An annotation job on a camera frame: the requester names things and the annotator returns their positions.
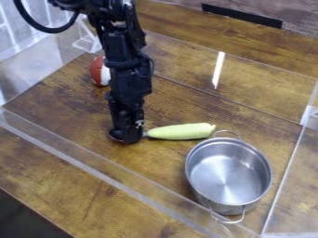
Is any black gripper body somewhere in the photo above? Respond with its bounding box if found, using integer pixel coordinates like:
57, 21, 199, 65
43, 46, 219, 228
104, 59, 155, 110

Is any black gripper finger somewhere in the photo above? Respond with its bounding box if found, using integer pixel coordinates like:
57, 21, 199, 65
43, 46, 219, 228
119, 105, 147, 145
107, 96, 123, 139

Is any green handled metal spoon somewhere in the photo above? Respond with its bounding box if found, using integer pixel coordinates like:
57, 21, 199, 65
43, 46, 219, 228
110, 123, 216, 143

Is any stainless steel pot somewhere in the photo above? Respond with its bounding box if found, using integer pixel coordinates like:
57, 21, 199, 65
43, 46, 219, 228
186, 130, 274, 224

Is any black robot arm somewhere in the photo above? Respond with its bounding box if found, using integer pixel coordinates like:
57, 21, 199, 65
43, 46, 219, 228
48, 0, 154, 144

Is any red white toy mushroom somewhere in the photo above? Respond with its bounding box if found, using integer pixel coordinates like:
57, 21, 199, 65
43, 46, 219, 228
89, 56, 111, 86

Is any black strip on table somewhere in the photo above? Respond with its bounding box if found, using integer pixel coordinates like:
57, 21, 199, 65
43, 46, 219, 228
202, 3, 283, 29

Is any clear acrylic enclosure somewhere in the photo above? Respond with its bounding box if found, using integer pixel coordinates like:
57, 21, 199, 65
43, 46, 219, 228
0, 0, 318, 238

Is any black cable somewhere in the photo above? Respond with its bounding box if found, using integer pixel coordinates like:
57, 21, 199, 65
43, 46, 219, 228
11, 0, 80, 34

